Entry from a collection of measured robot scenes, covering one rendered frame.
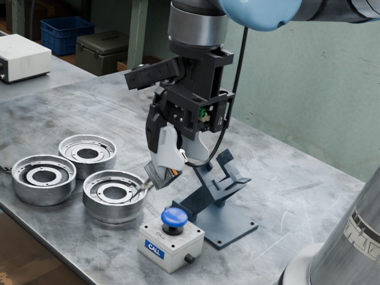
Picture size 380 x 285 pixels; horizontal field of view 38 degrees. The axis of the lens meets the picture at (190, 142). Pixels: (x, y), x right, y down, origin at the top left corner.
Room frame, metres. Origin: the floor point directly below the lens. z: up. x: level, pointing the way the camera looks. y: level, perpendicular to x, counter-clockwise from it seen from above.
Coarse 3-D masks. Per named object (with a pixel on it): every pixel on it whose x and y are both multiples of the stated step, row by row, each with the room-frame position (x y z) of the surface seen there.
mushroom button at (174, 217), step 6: (168, 210) 0.66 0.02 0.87; (174, 210) 0.66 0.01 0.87; (180, 210) 0.67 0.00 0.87; (162, 216) 0.65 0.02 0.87; (168, 216) 0.65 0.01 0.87; (174, 216) 0.65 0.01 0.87; (180, 216) 0.65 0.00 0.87; (186, 216) 0.66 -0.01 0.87; (168, 222) 0.64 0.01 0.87; (174, 222) 0.64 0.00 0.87; (180, 222) 0.64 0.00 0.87; (186, 222) 0.65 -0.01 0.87; (174, 228) 0.65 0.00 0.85
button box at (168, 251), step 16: (144, 224) 0.66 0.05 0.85; (160, 224) 0.66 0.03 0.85; (192, 224) 0.68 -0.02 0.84; (144, 240) 0.64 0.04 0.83; (160, 240) 0.63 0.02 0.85; (176, 240) 0.63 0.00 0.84; (192, 240) 0.64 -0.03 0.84; (160, 256) 0.62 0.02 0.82; (176, 256) 0.62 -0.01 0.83; (192, 256) 0.63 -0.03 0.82
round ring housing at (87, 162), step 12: (60, 144) 0.86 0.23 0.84; (72, 144) 0.89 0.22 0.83; (96, 144) 0.91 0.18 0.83; (108, 144) 0.90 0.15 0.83; (60, 156) 0.83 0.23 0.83; (72, 156) 0.85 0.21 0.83; (84, 156) 0.88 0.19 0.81; (96, 156) 0.88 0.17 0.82; (84, 168) 0.81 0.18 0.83; (96, 168) 0.82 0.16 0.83; (108, 168) 0.84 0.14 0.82
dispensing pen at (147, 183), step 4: (180, 152) 0.67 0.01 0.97; (184, 156) 0.67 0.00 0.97; (184, 160) 0.66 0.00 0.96; (188, 160) 0.67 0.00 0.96; (172, 172) 0.68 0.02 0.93; (180, 172) 0.68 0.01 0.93; (176, 176) 0.68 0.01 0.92; (148, 180) 0.70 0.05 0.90; (172, 180) 0.69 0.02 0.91; (144, 184) 0.71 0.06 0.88; (148, 184) 0.70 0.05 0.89; (152, 184) 0.70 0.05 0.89; (168, 184) 0.69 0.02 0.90; (140, 188) 0.72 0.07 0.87; (144, 188) 0.71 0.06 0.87; (136, 192) 0.72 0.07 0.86
